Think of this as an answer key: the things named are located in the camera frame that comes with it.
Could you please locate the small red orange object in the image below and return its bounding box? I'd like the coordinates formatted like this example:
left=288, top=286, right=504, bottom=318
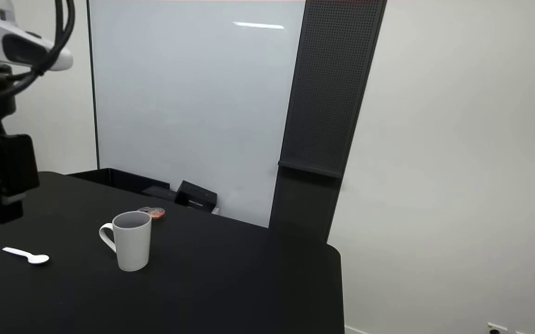
left=138, top=204, right=168, bottom=223

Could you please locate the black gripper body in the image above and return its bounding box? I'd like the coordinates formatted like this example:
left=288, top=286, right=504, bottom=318
left=0, top=132, right=41, bottom=201

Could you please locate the black open tray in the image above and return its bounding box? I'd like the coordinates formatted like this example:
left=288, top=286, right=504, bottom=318
left=69, top=166, right=181, bottom=203

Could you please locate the small black box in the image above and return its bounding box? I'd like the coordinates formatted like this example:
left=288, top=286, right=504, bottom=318
left=173, top=179, right=220, bottom=214

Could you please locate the white ceramic mug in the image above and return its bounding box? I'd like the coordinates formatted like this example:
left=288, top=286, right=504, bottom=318
left=97, top=210, right=155, bottom=275

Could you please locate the white plastic spoon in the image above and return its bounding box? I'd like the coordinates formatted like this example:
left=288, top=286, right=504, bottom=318
left=2, top=245, right=53, bottom=268

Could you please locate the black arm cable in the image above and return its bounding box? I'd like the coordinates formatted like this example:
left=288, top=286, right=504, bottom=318
left=0, top=0, right=79, bottom=104

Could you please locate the dark grey pillar panel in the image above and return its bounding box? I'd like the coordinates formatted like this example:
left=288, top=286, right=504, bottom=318
left=268, top=0, right=389, bottom=245

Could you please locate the white board panel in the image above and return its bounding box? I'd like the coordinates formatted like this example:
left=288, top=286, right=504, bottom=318
left=86, top=0, right=309, bottom=230

